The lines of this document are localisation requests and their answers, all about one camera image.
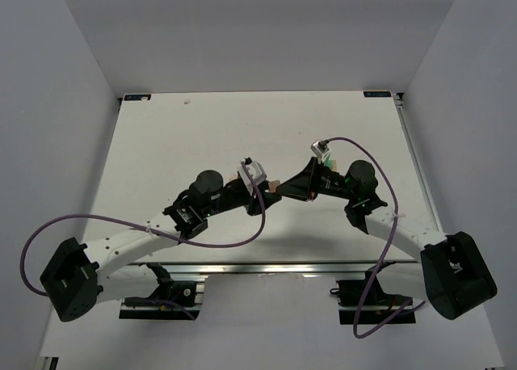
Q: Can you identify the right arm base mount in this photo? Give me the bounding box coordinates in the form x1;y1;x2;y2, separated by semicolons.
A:
329;274;416;326

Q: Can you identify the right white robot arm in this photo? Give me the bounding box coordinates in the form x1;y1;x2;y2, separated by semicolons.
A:
276;158;498;320

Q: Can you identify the beige arch block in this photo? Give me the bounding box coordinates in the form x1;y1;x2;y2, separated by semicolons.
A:
268;180;281;194

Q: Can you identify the left blue corner label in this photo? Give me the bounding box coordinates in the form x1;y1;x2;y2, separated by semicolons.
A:
123;94;151;102

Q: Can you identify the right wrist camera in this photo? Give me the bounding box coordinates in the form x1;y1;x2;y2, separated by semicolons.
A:
310;140;330;163

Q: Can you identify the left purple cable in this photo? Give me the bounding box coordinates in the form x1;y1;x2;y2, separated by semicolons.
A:
19;159;267;321

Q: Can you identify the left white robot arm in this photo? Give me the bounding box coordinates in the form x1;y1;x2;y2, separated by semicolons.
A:
40;166;281;322

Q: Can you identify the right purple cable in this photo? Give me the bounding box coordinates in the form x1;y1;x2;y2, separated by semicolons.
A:
321;137;427;339

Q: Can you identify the purple cable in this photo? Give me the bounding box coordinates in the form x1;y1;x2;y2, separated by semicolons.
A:
321;137;427;339
19;159;267;321

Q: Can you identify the blue corner label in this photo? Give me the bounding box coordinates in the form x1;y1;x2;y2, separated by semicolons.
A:
123;94;151;102
363;90;392;98

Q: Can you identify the right blue corner label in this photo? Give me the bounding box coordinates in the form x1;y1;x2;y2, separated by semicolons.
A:
363;90;392;98

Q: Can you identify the green cylinder block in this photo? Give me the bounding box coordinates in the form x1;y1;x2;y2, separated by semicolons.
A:
324;152;336;169

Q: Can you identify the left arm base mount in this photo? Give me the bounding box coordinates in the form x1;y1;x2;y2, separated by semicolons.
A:
119;263;203;321

